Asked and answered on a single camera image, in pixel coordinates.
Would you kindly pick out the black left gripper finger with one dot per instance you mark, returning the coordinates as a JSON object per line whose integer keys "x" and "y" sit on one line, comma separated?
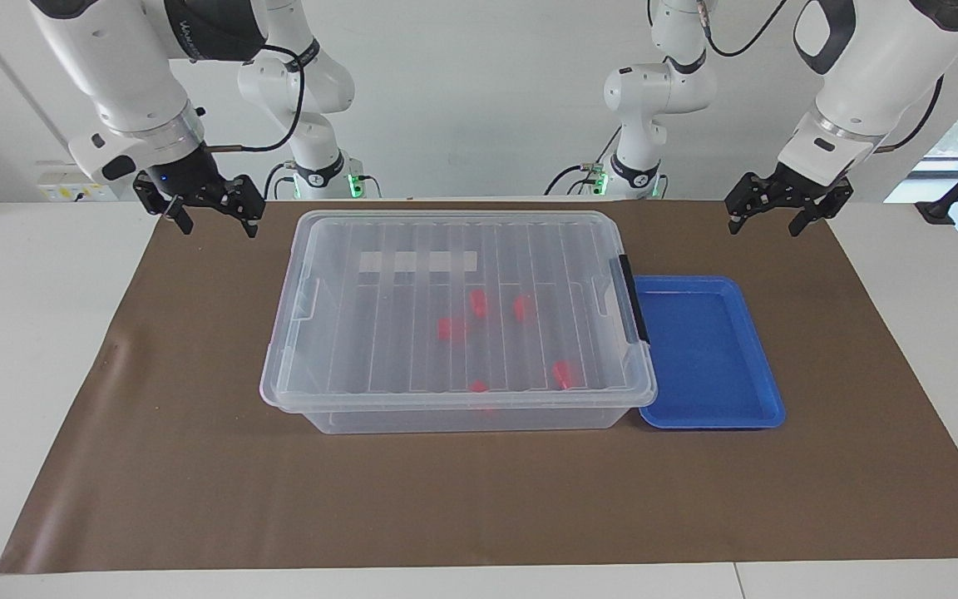
{"x": 800, "y": 223}
{"x": 737, "y": 221}

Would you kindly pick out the red block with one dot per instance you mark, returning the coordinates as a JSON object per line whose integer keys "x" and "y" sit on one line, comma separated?
{"x": 477, "y": 387}
{"x": 450, "y": 329}
{"x": 477, "y": 301}
{"x": 523, "y": 308}
{"x": 564, "y": 374}

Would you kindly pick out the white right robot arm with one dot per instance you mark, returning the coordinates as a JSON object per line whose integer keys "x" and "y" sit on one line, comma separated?
{"x": 125, "y": 75}

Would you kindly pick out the brown paper table mat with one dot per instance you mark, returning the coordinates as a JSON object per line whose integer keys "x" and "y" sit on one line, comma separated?
{"x": 196, "y": 499}

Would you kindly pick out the blue plastic tray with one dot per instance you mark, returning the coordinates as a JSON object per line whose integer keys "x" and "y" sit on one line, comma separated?
{"x": 708, "y": 358}

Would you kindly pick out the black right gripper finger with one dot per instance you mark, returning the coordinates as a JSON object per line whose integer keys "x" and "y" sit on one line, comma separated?
{"x": 249, "y": 226}
{"x": 180, "y": 216}

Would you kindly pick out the clear plastic storage box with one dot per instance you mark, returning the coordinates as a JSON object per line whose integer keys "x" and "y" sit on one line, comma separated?
{"x": 446, "y": 420}

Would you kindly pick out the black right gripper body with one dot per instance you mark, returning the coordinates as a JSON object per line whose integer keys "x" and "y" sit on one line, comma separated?
{"x": 188, "y": 179}

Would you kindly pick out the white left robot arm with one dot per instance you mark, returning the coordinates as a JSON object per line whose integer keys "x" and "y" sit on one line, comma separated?
{"x": 878, "y": 75}

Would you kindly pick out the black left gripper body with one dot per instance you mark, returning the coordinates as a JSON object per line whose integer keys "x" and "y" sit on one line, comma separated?
{"x": 787, "y": 190}

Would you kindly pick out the clear ribbed plastic lid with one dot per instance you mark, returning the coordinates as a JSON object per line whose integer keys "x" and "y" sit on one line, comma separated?
{"x": 346, "y": 349}

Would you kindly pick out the black box latch clip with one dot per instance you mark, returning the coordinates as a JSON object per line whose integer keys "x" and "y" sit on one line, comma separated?
{"x": 634, "y": 301}

